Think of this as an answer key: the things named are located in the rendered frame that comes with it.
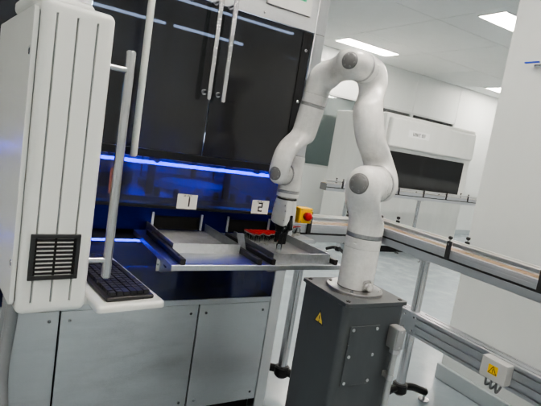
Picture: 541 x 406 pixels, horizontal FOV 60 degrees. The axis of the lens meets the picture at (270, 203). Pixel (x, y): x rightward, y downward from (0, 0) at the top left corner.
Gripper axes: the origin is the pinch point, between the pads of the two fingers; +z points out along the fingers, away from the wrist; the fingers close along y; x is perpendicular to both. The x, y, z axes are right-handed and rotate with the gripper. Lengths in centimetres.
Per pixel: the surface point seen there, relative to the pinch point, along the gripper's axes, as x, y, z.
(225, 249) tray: -19.7, -4.6, 6.3
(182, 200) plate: -29.1, -30.7, -6.2
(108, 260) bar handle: -67, 21, 3
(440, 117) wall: 646, -491, -128
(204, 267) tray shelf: -33.5, 9.3, 8.4
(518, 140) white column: 157, -15, -58
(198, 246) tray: -30.6, -4.6, 5.6
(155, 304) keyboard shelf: -52, 20, 16
